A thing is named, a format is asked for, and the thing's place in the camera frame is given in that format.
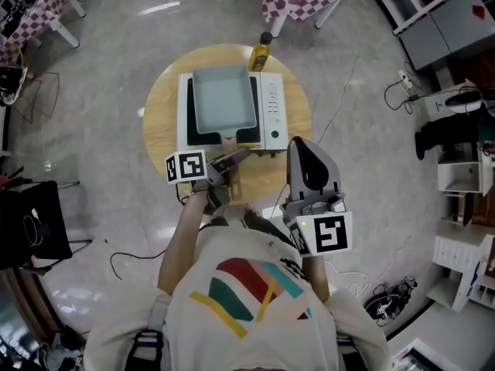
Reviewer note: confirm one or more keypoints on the yellow oil bottle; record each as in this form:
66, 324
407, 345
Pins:
257, 58

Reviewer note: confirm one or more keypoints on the person's left forearm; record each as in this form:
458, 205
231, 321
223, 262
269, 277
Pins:
181, 238

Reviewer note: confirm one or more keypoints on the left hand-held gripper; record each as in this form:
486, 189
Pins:
191, 164

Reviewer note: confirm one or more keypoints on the person's dark trousers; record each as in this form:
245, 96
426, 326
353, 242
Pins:
267, 228

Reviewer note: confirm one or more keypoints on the grey square frying pan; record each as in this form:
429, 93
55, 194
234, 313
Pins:
224, 99

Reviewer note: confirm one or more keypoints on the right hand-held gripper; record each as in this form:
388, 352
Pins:
328, 232

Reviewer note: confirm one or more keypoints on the round wooden table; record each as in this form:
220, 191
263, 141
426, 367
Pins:
162, 122

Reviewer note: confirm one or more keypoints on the white power strip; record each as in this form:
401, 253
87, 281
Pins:
405, 79

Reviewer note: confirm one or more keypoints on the grey refrigerator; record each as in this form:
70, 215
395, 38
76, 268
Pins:
437, 33

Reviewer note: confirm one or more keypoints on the person's white printed shirt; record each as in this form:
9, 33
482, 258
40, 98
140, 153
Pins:
270, 342

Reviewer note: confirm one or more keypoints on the white hutch desk with drawers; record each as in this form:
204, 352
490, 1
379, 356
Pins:
456, 269

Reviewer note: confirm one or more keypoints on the white induction cooker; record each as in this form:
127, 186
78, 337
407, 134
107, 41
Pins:
272, 103

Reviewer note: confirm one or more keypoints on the person's right forearm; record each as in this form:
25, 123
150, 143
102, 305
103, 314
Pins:
317, 276

